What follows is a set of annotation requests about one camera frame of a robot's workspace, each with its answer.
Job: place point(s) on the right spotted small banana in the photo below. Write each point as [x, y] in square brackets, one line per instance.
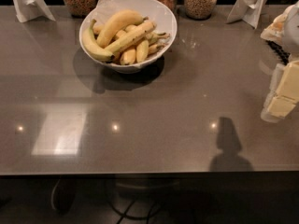
[157, 42]

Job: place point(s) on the white ceramic bowl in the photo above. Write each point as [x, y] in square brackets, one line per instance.
[154, 11]

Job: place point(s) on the left white paper stand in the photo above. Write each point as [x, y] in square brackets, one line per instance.
[27, 10]

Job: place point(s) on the greenish left banana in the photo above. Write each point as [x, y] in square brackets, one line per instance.
[93, 49]

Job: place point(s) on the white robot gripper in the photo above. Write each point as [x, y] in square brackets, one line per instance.
[292, 32]

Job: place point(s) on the small upright yellow banana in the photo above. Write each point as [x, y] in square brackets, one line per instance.
[142, 50]

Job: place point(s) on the right glass jar of chickpeas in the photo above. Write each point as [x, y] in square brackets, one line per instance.
[199, 9]

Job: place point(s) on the right white paper stand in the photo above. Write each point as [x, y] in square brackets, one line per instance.
[248, 11]

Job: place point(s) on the large top yellow banana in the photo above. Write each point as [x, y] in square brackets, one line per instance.
[117, 22]

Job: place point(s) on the white paper stand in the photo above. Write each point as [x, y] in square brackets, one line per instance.
[27, 10]
[248, 11]

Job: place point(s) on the small front yellow banana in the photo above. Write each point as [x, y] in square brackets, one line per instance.
[128, 56]

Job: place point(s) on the white paper napkin in bowl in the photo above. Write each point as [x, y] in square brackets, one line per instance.
[104, 10]

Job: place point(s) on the long diagonal yellow banana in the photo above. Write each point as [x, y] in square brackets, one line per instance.
[132, 37]

